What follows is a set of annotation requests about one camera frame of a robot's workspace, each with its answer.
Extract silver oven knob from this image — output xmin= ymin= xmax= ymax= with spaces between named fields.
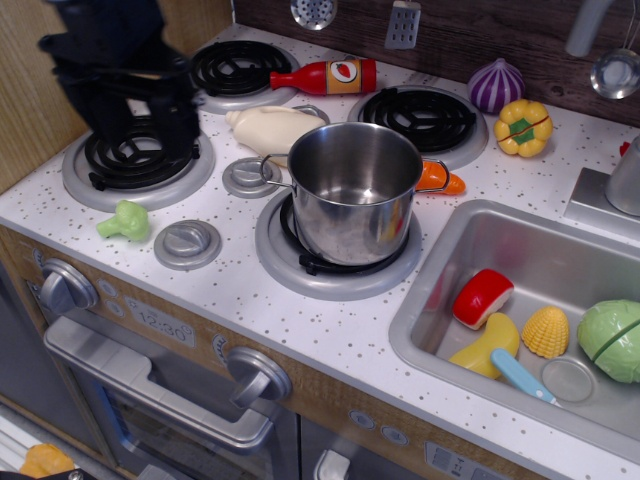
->
xmin=40 ymin=258 xmax=99 ymax=315
xmin=227 ymin=346 xmax=292 ymax=409

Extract red toy ketchup bottle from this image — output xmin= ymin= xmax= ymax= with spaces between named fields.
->
xmin=270 ymin=59 xmax=377 ymax=95

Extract yellow toy corn piece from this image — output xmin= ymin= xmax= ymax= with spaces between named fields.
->
xmin=521 ymin=306 xmax=570 ymax=359

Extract purple toy onion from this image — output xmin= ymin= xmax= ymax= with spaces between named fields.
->
xmin=467 ymin=58 xmax=525 ymax=114

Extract left silver oven knob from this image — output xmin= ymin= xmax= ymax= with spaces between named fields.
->
xmin=40 ymin=258 xmax=99 ymax=315

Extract front right black burner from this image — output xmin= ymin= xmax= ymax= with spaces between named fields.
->
xmin=255 ymin=193 xmax=422 ymax=301

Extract orange object on floor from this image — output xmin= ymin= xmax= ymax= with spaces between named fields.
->
xmin=19 ymin=444 xmax=75 ymax=479

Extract stainless steel pot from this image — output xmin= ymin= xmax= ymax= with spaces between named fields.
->
xmin=283 ymin=122 xmax=429 ymax=266

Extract hanging silver ladle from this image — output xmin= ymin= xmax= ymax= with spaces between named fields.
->
xmin=590 ymin=1 xmax=639 ymax=100

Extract back left black burner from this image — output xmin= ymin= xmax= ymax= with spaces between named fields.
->
xmin=190 ymin=40 xmax=299 ymax=115

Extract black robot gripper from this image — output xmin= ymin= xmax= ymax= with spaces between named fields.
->
xmin=38 ymin=27 xmax=200 ymax=160

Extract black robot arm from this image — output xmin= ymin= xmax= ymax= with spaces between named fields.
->
xmin=38 ymin=1 xmax=200 ymax=161

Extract grey stovetop knob middle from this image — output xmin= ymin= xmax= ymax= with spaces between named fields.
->
xmin=222 ymin=157 xmax=282 ymax=199

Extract grey stovetop knob front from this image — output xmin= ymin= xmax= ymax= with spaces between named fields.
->
xmin=154 ymin=220 xmax=222 ymax=271

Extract blue toy knife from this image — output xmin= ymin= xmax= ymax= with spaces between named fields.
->
xmin=490 ymin=348 xmax=560 ymax=406

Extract hanging grey spatula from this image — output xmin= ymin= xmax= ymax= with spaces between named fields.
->
xmin=384 ymin=1 xmax=421 ymax=50

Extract silver oven door handle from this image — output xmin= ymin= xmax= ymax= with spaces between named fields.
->
xmin=44 ymin=317 xmax=274 ymax=455

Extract yellow toy bell pepper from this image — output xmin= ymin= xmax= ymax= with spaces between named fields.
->
xmin=493 ymin=99 xmax=553 ymax=158

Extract grey toy faucet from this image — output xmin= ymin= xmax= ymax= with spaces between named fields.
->
xmin=565 ymin=0 xmax=613 ymax=58

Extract black burner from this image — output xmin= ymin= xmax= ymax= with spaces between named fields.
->
xmin=190 ymin=40 xmax=299 ymax=115
xmin=348 ymin=85 xmax=489 ymax=170
xmin=255 ymin=193 xmax=422 ymax=301
xmin=62 ymin=115 xmax=215 ymax=212

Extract front left black burner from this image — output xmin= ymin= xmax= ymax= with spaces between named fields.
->
xmin=62 ymin=115 xmax=215 ymax=212

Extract yellow toy banana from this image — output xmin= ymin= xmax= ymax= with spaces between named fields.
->
xmin=449 ymin=313 xmax=520 ymax=379

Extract back right black burner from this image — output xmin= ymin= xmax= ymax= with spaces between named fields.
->
xmin=348 ymin=85 xmax=489 ymax=170

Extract grey stovetop knob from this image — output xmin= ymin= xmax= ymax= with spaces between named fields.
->
xmin=154 ymin=220 xmax=222 ymax=271
xmin=222 ymin=157 xmax=282 ymax=199

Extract silver sink basin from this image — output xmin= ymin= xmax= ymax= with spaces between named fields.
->
xmin=389 ymin=200 xmax=639 ymax=463

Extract hanging silver skimmer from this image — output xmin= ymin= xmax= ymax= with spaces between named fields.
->
xmin=290 ymin=0 xmax=338 ymax=31

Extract right silver oven knob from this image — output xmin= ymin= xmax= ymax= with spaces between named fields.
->
xmin=227 ymin=346 xmax=292 ymax=409

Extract red toy cheese wedge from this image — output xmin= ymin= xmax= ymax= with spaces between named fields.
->
xmin=452 ymin=269 xmax=514 ymax=330

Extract orange toy carrot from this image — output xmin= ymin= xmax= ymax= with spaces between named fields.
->
xmin=416 ymin=160 xmax=466 ymax=195

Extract green toy broccoli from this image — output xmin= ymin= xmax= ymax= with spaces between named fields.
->
xmin=96 ymin=200 xmax=150 ymax=241

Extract green toy cabbage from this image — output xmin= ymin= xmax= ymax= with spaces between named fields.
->
xmin=577 ymin=300 xmax=639 ymax=384

